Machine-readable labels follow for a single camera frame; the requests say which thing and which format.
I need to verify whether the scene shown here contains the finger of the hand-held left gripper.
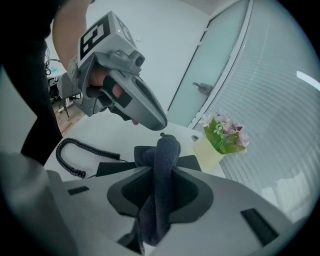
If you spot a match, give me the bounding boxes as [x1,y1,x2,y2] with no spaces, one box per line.
[109,71,166,131]
[136,74,168,126]

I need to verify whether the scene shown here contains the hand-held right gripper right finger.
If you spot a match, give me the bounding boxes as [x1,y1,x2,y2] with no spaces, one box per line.
[154,166,309,256]

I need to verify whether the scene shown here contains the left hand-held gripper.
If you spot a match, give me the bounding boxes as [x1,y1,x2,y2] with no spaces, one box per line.
[67,11,146,117]

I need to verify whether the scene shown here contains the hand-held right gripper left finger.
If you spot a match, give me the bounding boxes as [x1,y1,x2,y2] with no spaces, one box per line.
[44,165,156,256]

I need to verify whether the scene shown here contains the dark blue cloth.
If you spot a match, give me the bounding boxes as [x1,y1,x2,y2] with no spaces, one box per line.
[117,132,182,255]

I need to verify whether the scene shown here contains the black desk telephone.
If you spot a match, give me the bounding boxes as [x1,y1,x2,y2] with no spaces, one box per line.
[96,154,202,177]

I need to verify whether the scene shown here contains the person's left forearm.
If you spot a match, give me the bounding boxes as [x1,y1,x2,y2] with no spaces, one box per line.
[52,0,89,66]

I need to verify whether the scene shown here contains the person's left hand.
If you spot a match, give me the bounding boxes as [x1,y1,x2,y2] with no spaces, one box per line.
[87,67,140,126]

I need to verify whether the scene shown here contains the white square table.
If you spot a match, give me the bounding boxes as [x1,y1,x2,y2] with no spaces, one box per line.
[43,116,227,184]

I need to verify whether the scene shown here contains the white cabinet with stickers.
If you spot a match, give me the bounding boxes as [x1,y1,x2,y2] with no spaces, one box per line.
[46,58,69,82]

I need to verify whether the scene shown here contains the grey chair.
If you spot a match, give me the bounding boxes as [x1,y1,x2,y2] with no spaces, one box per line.
[56,72,84,119]

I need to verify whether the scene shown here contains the frosted glass door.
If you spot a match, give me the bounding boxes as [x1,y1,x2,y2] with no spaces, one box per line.
[166,0,251,129]

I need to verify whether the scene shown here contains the pink flowers in cream pot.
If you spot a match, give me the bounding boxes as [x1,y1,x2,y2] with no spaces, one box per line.
[193,112,251,173]

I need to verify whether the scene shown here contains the person's black clothing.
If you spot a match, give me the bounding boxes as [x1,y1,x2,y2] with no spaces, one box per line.
[0,0,64,166]

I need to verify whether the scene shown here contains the white window blinds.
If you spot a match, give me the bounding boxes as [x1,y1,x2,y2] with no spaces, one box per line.
[192,0,320,224]

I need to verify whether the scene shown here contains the metal door handle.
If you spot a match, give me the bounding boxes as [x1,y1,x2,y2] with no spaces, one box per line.
[192,81,214,96]

